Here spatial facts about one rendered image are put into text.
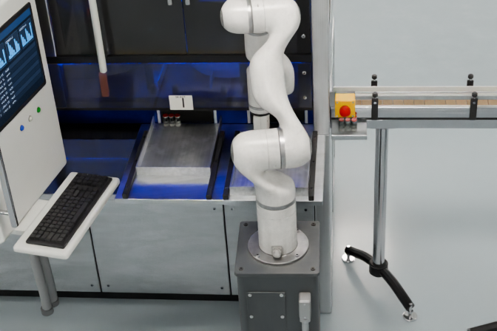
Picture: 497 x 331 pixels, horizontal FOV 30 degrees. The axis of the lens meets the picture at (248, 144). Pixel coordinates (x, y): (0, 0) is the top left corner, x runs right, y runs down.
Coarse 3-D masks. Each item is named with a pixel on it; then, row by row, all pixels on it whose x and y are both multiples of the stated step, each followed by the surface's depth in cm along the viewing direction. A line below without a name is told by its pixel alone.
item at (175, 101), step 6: (174, 96) 334; (180, 96) 334; (186, 96) 334; (174, 102) 336; (180, 102) 335; (186, 102) 335; (192, 102) 335; (174, 108) 337; (180, 108) 337; (186, 108) 337; (192, 108) 336
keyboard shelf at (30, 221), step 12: (60, 192) 330; (108, 192) 328; (36, 204) 326; (48, 204) 324; (96, 204) 323; (24, 216) 320; (36, 216) 319; (96, 216) 320; (24, 228) 314; (84, 228) 312; (24, 240) 308; (72, 240) 306; (24, 252) 305; (36, 252) 304; (48, 252) 302; (60, 252) 302
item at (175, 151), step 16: (160, 128) 348; (176, 128) 347; (192, 128) 347; (208, 128) 346; (144, 144) 333; (160, 144) 338; (176, 144) 338; (192, 144) 337; (208, 144) 337; (144, 160) 330; (160, 160) 329; (176, 160) 329; (192, 160) 328; (208, 160) 328
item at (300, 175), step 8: (288, 168) 321; (296, 168) 320; (304, 168) 320; (232, 176) 313; (240, 176) 319; (296, 176) 317; (304, 176) 316; (232, 184) 313; (240, 184) 315; (248, 184) 314; (296, 184) 313; (304, 184) 312; (232, 192) 309; (240, 192) 309; (248, 192) 309; (296, 192) 307; (304, 192) 306
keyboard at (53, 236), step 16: (80, 176) 334; (96, 176) 333; (64, 192) 326; (80, 192) 325; (96, 192) 325; (64, 208) 318; (80, 208) 317; (48, 224) 311; (64, 224) 310; (80, 224) 312; (32, 240) 306; (48, 240) 304; (64, 240) 305
